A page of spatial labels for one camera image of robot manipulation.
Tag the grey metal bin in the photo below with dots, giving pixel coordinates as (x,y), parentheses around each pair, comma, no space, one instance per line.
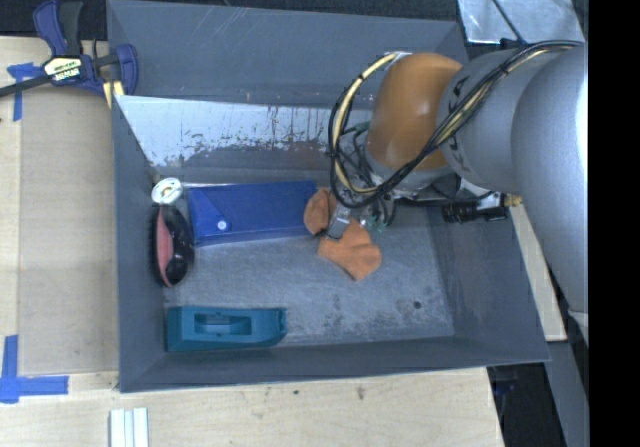
(300,285)

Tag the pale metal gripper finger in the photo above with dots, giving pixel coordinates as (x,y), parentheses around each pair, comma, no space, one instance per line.
(338,225)

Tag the teal plastic tape dispenser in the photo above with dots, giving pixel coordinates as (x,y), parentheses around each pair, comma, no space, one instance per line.
(225,330)

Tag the orange cloth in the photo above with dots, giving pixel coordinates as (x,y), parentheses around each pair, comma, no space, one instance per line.
(352,252)

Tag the pale wood board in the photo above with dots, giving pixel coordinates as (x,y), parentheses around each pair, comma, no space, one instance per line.
(65,235)

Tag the blue flat box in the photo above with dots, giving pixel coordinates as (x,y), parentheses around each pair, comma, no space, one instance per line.
(255,207)

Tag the white round fitting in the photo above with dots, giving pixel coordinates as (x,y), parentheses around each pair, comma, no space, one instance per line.
(166,190)

